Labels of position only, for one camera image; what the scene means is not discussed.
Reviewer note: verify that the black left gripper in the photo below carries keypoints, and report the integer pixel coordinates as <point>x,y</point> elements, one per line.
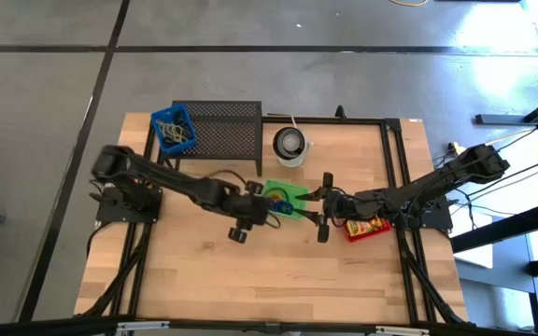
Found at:
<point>248,207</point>

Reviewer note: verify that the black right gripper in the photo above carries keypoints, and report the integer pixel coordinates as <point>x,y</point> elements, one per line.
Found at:
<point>339,207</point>

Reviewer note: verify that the blue spiral coil wristband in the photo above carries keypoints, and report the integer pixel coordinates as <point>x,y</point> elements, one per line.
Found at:
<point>287,208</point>
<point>276,205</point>

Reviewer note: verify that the yellow spiral coil wristband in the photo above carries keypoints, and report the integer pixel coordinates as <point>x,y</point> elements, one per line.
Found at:
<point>277,198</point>

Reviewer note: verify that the green plastic basket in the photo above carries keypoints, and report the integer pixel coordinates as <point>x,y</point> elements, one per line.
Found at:
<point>299,191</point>

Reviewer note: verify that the large yellow crayon box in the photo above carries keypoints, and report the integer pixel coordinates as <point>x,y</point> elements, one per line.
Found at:
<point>364,227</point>

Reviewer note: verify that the blue plastic basket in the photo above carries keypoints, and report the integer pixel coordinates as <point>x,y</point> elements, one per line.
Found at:
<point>157,122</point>

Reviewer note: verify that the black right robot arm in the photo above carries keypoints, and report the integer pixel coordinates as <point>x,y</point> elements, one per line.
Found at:
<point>437,179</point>

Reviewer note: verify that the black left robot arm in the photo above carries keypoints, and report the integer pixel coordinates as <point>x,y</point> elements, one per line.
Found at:
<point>171,179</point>

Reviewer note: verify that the black desk foot bar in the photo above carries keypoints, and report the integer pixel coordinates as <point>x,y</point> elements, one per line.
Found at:
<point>498,231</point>
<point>502,119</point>

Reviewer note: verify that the red plastic basket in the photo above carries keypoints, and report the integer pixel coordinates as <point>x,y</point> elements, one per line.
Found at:
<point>349,237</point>

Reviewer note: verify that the white cylinder with black rim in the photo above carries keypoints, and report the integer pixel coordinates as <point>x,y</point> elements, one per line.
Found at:
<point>292,161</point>

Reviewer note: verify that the black mesh metal shelf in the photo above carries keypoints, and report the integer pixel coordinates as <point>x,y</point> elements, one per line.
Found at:
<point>231,135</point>

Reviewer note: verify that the yellow power plug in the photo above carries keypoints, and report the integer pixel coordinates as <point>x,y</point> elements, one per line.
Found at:
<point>454,149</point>

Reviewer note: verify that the black front crossbeam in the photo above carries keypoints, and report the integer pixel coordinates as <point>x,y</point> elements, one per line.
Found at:
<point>40,326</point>

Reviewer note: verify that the black clamp post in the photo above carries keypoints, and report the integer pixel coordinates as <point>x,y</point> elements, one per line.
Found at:
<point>340,112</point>

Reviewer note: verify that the black table frame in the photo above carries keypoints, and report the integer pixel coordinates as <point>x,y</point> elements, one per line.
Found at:
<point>367,121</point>

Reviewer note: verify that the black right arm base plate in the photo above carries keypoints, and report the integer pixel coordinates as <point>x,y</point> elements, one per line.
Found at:
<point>437,221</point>

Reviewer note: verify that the silver bracket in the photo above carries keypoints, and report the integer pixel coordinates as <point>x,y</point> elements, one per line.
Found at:
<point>143,326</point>
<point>400,330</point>

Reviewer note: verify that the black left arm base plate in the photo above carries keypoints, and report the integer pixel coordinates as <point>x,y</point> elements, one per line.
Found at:
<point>105,214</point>

